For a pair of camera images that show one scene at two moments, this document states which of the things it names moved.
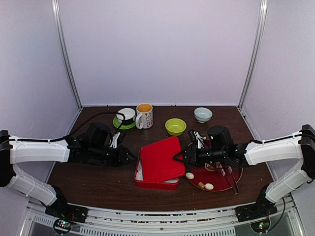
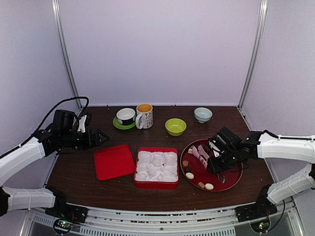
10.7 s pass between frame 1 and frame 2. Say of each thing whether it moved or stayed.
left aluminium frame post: stayed
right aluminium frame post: stayed
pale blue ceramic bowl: stayed
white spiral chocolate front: stayed
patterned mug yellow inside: stayed
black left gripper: moved
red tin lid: moved
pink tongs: moved
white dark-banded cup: stayed
